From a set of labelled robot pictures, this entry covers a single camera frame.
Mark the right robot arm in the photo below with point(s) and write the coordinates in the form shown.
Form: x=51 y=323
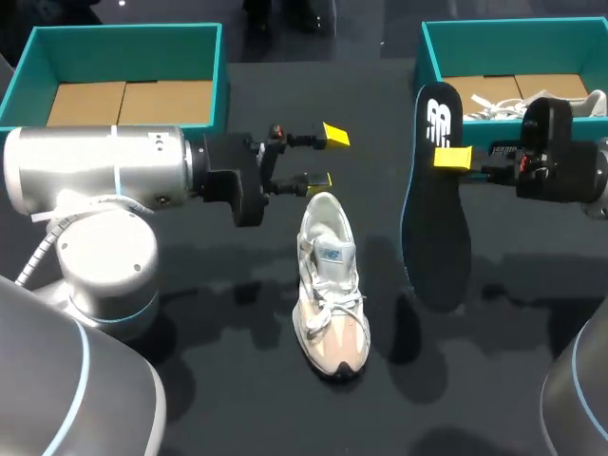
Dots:
x=584 y=389

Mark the blue and black shoe insole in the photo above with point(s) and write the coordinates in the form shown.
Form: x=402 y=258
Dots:
x=434 y=228

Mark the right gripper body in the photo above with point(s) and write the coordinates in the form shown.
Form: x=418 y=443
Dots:
x=556 y=166

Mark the teal box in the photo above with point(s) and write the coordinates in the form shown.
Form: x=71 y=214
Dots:
x=128 y=52
x=499 y=47

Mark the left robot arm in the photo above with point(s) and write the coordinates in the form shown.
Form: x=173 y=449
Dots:
x=95 y=161

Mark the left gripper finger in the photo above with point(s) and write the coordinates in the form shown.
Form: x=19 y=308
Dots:
x=335 y=135
x=309 y=183

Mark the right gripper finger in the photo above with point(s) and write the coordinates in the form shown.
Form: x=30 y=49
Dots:
x=453 y=158

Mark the white and beige sneaker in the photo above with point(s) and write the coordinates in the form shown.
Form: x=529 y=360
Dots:
x=330 y=304
x=594 y=104

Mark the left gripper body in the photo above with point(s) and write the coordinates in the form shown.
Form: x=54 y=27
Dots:
x=237 y=176

